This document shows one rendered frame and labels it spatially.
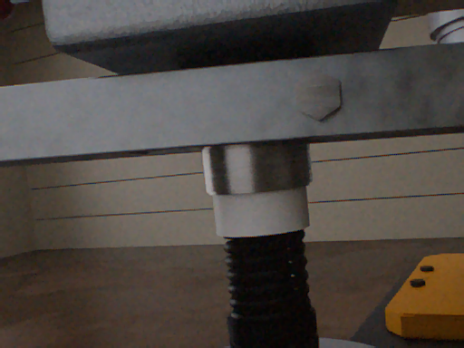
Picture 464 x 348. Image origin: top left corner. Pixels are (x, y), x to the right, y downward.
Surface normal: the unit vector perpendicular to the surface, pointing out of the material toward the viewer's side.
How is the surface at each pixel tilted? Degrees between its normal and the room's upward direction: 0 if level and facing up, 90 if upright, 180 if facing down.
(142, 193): 90
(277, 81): 90
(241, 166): 90
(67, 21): 90
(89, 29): 113
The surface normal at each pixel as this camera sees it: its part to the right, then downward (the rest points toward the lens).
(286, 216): 0.52, 0.04
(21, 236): 0.91, -0.04
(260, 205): -0.04, 0.11
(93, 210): -0.41, 0.14
